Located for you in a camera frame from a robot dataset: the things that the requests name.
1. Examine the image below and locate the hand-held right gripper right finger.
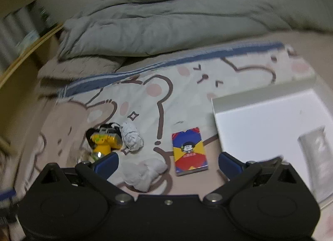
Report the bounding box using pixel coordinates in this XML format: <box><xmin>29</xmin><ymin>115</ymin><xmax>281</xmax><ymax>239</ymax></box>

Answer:
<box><xmin>203</xmin><ymin>152</ymin><xmax>307</xmax><ymax>205</ymax></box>

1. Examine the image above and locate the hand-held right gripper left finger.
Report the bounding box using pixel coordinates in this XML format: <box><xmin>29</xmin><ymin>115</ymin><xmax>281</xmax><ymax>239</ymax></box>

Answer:
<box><xmin>34</xmin><ymin>152</ymin><xmax>136</xmax><ymax>204</ymax></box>

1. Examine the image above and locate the yellow headlamp with black strap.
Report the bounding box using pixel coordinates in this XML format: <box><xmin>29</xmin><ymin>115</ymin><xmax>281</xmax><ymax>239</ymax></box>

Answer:
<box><xmin>87</xmin><ymin>123</ymin><xmax>123</xmax><ymax>161</ymax></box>

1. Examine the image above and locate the colourful card box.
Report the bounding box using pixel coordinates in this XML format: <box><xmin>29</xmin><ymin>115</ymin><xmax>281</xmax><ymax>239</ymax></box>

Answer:
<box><xmin>172</xmin><ymin>127</ymin><xmax>209</xmax><ymax>176</ymax></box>

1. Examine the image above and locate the white cardboard box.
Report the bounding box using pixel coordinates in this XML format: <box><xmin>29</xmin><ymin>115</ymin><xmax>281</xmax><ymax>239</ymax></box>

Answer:
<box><xmin>211</xmin><ymin>81</ymin><xmax>333</xmax><ymax>202</ymax></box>

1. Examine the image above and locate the crumpled white tissue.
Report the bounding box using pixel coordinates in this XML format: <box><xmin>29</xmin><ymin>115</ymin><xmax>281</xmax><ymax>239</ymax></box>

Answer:
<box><xmin>121</xmin><ymin>158</ymin><xmax>168</xmax><ymax>192</ymax></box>

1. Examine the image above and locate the rolled grey-white sock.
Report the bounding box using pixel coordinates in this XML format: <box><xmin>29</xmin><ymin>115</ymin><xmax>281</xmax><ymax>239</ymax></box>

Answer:
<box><xmin>120</xmin><ymin>121</ymin><xmax>145</xmax><ymax>152</ymax></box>

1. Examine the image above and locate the bear-printed blanket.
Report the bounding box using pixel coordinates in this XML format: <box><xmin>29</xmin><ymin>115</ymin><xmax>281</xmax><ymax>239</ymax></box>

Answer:
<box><xmin>16</xmin><ymin>41</ymin><xmax>318</xmax><ymax>197</ymax></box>

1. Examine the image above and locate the silver foil packet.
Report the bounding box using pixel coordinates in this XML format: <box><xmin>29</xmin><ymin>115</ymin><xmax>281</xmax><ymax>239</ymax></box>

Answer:
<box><xmin>298</xmin><ymin>127</ymin><xmax>333</xmax><ymax>195</ymax></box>

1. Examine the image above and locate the beige fluffy blanket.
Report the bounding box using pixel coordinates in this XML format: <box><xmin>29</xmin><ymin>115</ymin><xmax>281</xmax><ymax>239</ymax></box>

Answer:
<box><xmin>38</xmin><ymin>55</ymin><xmax>125</xmax><ymax>80</ymax></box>

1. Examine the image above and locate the grey-green quilt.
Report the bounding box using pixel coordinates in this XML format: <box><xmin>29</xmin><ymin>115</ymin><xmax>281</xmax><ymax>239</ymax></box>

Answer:
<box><xmin>57</xmin><ymin>0</ymin><xmax>333</xmax><ymax>58</ymax></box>

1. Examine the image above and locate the wooden bed frame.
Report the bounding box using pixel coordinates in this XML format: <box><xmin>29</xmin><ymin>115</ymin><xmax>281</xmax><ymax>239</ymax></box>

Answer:
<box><xmin>0</xmin><ymin>0</ymin><xmax>65</xmax><ymax>153</ymax></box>

